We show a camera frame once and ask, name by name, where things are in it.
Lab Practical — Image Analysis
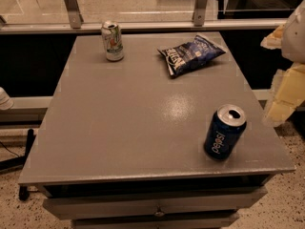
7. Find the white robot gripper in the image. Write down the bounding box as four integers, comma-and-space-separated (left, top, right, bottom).
260, 0, 305, 124

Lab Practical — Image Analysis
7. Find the blue pepsi can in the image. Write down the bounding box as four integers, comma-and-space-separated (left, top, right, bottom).
204, 104, 247, 160

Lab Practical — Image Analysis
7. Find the white green soda can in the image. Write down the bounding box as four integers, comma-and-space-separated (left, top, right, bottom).
101, 21, 124, 61

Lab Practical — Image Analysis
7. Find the blue chip bag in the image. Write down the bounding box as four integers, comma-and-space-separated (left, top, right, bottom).
158, 33, 227, 77

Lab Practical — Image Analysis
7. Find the grey drawer cabinet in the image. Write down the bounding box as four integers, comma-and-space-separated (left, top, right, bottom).
19, 33, 294, 229

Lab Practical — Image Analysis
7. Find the white cylindrical object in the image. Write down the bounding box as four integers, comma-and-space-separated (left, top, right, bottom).
0, 87, 13, 110

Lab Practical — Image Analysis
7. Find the right metal railing bracket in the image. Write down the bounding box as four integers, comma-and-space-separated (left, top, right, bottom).
193, 0, 208, 27

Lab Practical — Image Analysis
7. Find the metal railing bracket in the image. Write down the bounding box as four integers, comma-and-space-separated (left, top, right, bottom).
64, 0, 83, 29
193, 0, 208, 27

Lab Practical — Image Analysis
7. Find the left metal railing bracket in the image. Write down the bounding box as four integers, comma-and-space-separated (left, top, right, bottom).
64, 0, 83, 29

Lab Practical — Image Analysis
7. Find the black stand with cable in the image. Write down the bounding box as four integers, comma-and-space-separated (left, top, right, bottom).
0, 129, 35, 201

